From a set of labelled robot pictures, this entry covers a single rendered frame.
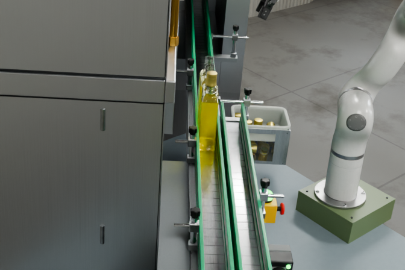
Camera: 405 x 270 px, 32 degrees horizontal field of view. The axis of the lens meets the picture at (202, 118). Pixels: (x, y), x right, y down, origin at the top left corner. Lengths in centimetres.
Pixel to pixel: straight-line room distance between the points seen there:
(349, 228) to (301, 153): 205
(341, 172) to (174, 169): 62
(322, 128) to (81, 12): 343
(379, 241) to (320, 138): 221
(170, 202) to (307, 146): 259
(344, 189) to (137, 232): 93
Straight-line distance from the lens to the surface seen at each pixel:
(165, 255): 193
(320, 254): 250
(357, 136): 243
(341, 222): 255
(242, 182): 225
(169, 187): 220
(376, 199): 267
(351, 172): 254
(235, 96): 351
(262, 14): 231
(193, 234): 192
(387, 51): 236
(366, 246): 259
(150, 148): 176
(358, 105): 237
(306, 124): 490
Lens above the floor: 228
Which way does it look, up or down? 28 degrees down
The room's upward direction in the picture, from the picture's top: 5 degrees clockwise
